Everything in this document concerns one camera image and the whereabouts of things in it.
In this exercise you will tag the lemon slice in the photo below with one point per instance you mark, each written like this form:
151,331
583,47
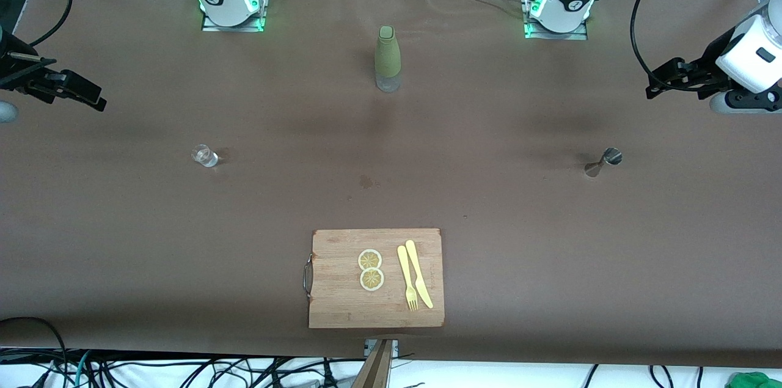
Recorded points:
371,280
369,259

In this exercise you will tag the yellow plastic fork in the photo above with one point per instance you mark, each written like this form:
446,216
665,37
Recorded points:
404,266

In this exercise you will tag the green sleeved glass bottle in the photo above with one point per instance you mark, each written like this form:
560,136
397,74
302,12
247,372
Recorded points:
388,52

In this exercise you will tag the green cloth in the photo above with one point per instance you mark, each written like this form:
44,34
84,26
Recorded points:
757,380

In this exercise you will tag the metal clamp bracket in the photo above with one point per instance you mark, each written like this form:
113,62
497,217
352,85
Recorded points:
394,346

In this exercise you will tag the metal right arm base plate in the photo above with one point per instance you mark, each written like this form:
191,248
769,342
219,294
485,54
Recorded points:
232,28

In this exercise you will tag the brown paper table cover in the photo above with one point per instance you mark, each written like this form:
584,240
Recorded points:
122,223

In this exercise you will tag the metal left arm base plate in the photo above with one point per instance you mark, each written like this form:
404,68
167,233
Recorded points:
556,36

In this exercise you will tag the wooden cutting board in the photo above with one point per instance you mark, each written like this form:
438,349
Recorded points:
342,302

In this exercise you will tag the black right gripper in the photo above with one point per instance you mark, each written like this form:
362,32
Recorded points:
12,73

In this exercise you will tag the yellow plastic knife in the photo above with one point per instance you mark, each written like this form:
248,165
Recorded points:
415,266

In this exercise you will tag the steel double jigger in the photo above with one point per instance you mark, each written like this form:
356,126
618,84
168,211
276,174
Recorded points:
608,159

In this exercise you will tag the small clear glass cup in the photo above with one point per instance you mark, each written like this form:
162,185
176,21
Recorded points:
205,156

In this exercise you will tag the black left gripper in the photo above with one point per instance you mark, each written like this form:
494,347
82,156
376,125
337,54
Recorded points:
707,62

